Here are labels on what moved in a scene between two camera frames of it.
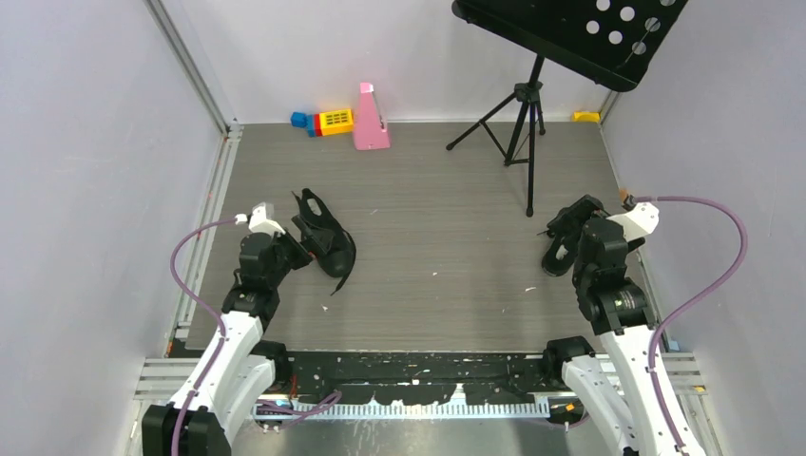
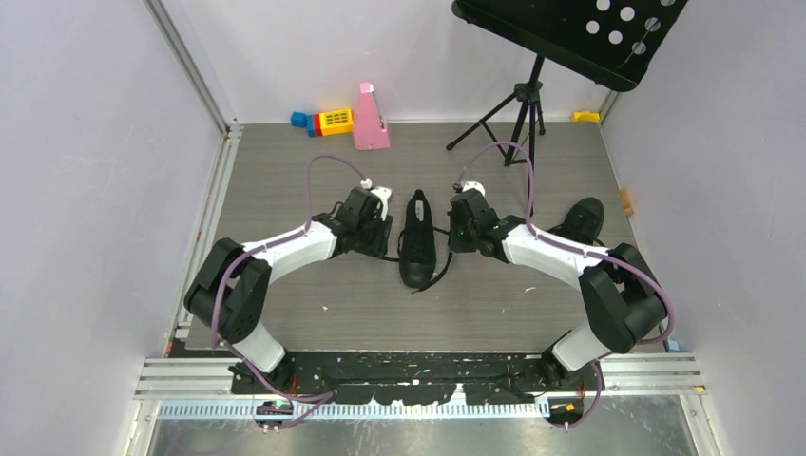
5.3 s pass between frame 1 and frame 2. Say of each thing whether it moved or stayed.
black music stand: stayed
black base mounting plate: stayed
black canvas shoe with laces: moved
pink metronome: stayed
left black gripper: moved
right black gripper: moved
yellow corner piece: stayed
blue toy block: stayed
